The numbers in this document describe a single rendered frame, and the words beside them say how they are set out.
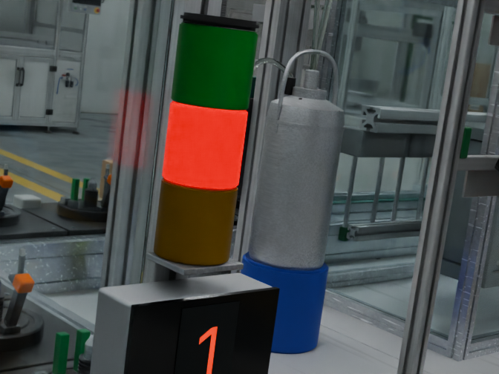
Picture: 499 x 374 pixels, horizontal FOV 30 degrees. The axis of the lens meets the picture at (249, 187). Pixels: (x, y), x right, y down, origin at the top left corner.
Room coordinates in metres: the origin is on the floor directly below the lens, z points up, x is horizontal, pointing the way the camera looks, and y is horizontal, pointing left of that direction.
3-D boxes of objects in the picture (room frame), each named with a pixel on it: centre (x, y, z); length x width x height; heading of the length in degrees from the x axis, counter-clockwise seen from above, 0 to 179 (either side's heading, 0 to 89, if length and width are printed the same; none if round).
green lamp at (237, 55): (0.59, 0.03, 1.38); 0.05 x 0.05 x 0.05
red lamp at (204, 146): (0.59, 0.03, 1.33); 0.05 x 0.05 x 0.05
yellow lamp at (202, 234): (0.59, 0.03, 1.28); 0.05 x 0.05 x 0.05
